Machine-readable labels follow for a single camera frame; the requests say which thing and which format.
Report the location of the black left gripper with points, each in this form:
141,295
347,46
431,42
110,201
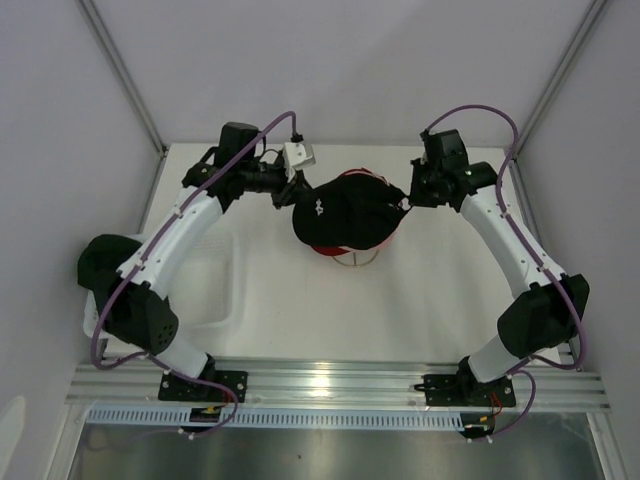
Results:
290,193

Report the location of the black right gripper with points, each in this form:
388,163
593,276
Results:
420,166

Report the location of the black baseball cap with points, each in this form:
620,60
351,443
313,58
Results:
345,215

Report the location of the red baseball cap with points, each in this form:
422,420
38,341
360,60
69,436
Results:
332,250

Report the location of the dark green baseball cap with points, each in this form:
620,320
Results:
104,253

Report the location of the pink baseball cap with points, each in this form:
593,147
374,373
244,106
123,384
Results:
377,207

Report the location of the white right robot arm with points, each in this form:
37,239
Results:
547,302

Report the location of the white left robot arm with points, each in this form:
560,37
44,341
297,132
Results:
130,280

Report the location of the white plastic basket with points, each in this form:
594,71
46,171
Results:
206,292

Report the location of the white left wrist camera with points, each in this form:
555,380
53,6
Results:
297,156

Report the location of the right aluminium frame post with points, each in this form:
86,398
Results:
568,58

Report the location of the aluminium frame post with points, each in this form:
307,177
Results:
116,62
568,58

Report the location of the gold wire hat stand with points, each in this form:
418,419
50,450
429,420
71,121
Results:
356,259

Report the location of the aluminium mounting rail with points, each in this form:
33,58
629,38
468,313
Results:
299,384

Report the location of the left aluminium frame post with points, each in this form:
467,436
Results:
116,62

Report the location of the white slotted cable duct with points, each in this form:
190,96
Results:
277,418

